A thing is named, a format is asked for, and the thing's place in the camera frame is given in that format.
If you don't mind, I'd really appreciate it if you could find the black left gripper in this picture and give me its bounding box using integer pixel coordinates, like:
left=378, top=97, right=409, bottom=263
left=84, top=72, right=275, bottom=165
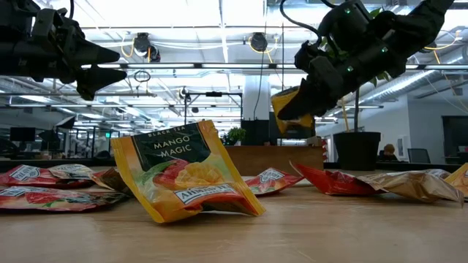
left=0, top=9, right=128, bottom=102

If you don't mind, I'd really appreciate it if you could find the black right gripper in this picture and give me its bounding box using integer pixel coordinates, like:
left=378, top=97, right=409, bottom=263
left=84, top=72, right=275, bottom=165
left=276, top=1, right=407, bottom=121

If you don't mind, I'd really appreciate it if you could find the yellow mango tea packet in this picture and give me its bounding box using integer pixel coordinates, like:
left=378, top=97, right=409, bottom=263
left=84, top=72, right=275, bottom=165
left=443, top=161, right=468, bottom=200
left=270, top=85, right=316, bottom=137
left=110, top=119, right=267, bottom=224

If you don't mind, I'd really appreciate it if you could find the brown wooden tea caddy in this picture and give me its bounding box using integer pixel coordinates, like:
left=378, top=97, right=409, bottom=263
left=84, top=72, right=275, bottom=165
left=223, top=145, right=325, bottom=178

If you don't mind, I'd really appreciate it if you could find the red strawberry tea packet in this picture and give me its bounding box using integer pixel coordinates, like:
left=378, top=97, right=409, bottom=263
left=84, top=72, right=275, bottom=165
left=0, top=185, right=128, bottom=213
left=241, top=167, right=305, bottom=197
left=290, top=161, right=389, bottom=197
left=0, top=164, right=95, bottom=190

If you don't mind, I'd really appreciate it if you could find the green leafy plant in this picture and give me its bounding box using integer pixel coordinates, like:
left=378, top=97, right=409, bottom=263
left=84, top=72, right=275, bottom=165
left=321, top=6, right=393, bottom=134

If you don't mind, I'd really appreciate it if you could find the long ceiling light strip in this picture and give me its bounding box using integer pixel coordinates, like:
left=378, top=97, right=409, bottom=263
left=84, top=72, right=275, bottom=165
left=80, top=62, right=468, bottom=71

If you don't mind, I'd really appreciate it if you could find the black plant pot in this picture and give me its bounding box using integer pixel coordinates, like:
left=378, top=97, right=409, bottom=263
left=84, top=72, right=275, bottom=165
left=333, top=131, right=382, bottom=172

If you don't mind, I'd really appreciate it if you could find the small green background plant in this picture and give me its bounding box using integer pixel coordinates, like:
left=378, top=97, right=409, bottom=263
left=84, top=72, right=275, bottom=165
left=222, top=126, right=247, bottom=147

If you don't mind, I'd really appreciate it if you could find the person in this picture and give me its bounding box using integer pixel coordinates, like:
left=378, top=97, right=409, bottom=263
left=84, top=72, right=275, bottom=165
left=377, top=143, right=402, bottom=163

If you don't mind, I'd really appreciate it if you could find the black computer monitor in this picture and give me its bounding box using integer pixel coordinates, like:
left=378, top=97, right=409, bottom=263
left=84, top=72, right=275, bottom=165
left=9, top=126, right=37, bottom=143

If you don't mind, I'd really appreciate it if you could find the black office chair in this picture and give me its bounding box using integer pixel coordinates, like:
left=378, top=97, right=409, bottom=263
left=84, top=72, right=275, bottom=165
left=407, top=148, right=433, bottom=164

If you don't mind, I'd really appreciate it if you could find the yellow hanging cable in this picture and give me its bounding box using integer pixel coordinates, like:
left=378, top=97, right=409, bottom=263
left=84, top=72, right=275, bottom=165
left=339, top=97, right=351, bottom=133

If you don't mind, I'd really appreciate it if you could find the dark wall screen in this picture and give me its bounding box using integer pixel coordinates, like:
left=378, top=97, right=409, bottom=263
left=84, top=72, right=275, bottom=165
left=268, top=111, right=316, bottom=140

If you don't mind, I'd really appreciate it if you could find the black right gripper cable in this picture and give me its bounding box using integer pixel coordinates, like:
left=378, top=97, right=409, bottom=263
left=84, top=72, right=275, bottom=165
left=279, top=0, right=323, bottom=42

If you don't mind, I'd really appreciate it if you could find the silver ventilation duct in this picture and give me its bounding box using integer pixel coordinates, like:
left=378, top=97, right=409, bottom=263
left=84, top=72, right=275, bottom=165
left=360, top=69, right=438, bottom=105

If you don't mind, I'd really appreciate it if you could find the black overhead rig frame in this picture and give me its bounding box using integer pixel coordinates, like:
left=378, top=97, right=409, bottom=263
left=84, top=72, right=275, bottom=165
left=183, top=90, right=244, bottom=123

